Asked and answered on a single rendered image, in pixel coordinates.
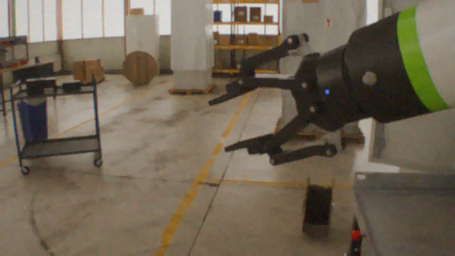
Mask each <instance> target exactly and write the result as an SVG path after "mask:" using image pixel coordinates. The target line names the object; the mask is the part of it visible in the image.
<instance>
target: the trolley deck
mask: <svg viewBox="0 0 455 256"><path fill-rule="evenodd" d="M353 186H354V185H352V188H353ZM352 188H351V191H350V197H349V200H350V202H351V204H352V206H353V207H352V209H353V211H354V213H355V218H356V221H357V223H358V225H359V229H360V231H361V233H362V234H365V235H366V237H363V242H364V245H365V246H366V248H365V249H366V251H367V252H368V256H455V195H453V194H446V195H443V194H436V195H432V194H425V195H421V194H414V195H410V194H401V195H398V194H374V193H371V194H360V193H354V191H353V189H352Z"/></svg>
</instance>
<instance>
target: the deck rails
mask: <svg viewBox="0 0 455 256"><path fill-rule="evenodd" d="M357 175H359V176H363V175H365V179H357ZM352 189H353V191H354V193H360V194H371V193H374V194H398V195H401V194H410V195H414V194H421V195H425V194H432V195H436V194H443V195H446V194H453V195H455V173H445V172H443V173H432V172H427V173H419V172H409V173H406V172H355V180H354V186H353V188H352Z"/></svg>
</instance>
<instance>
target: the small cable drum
mask: <svg viewBox="0 0 455 256"><path fill-rule="evenodd" d="M333 193H334V178H333V179H332V187H328V188H326V187H323V186H320V185H319V186H318V185H312V184H310V176H308V177H307V188H306V195H305V197H304V199H303V208H304V209H303V225H302V232H304V227H305V224H309V225H310V224H311V225H317V226H320V225H325V226H327V235H329V231H330V221H331V217H332V216H331V211H333V208H334V202H333V200H332V199H333ZM326 224H327V225H326Z"/></svg>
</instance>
